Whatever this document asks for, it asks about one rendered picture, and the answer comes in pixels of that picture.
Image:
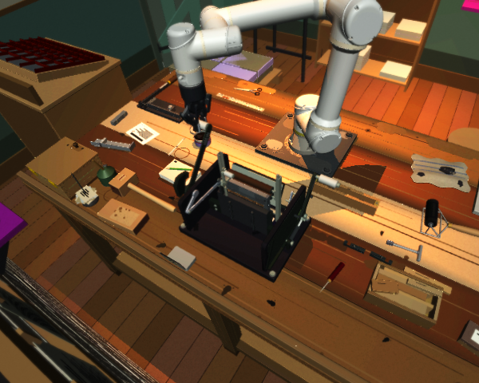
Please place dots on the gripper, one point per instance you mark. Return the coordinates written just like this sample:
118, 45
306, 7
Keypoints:
192, 95

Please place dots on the silver press link rod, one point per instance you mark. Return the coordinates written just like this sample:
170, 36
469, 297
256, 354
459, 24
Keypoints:
203, 197

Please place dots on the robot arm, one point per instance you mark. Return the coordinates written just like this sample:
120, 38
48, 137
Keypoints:
335, 80

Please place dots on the dark ink tin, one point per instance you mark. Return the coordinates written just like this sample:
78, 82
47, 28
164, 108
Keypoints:
202, 139

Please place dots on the black throw-off lever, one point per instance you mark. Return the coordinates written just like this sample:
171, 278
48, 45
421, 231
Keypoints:
201, 155

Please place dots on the black chase on rack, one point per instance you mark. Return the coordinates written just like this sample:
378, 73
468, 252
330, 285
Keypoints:
159, 105

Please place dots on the grey press bed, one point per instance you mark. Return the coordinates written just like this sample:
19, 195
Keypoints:
249, 187

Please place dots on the black platen press body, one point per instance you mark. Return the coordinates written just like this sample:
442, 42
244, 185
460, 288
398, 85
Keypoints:
239, 231

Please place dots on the black ink brayer on stand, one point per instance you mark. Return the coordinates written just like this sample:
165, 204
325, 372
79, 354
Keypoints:
432, 211

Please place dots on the dark foreground rack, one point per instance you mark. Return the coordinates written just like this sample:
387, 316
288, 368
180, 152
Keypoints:
32, 331

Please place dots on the green pencil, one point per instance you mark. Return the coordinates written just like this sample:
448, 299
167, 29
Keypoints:
179, 168

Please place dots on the printed white paper sheet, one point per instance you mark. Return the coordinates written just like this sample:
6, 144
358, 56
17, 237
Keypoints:
142, 133

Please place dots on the white notepad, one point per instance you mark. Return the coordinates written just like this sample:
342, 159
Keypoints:
172, 172

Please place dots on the purple and grey paper stack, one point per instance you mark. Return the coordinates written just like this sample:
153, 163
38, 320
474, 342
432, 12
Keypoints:
243, 64

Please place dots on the dark metal mounting plate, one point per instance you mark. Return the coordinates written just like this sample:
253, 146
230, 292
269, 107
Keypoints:
271, 139

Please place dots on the small grey metal bar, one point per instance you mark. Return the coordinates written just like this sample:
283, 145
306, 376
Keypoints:
119, 117

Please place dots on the grey composing stick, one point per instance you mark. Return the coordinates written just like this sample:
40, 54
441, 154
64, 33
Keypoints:
112, 143

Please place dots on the wooden mallet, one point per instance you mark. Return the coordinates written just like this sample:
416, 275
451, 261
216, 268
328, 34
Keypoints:
127, 181

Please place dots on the green oil can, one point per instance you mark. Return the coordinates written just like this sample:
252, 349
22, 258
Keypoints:
105, 174

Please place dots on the black-legged table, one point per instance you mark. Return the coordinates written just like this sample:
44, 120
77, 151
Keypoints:
287, 50

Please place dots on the wooden block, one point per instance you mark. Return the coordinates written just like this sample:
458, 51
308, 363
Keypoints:
121, 215

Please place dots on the grey card pad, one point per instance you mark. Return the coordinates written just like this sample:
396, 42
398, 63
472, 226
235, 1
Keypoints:
181, 257

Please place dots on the wooden type case cabinet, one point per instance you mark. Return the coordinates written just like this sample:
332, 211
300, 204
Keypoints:
56, 99

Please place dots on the long wooden strip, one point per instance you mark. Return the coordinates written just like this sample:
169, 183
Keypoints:
355, 197

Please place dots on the black metal bar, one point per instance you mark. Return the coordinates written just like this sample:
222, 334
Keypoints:
353, 245
380, 257

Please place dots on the wooden shelf unit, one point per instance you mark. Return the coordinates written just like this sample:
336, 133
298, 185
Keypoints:
407, 48

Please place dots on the magenta box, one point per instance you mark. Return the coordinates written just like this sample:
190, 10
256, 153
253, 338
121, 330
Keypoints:
0, 227

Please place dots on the stained grey rag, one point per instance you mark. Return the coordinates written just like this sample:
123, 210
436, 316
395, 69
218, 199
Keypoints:
435, 175

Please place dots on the wooden tray box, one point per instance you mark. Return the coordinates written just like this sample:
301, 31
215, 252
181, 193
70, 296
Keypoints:
403, 297

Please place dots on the round wooden stool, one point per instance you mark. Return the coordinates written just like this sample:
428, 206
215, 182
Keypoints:
473, 137

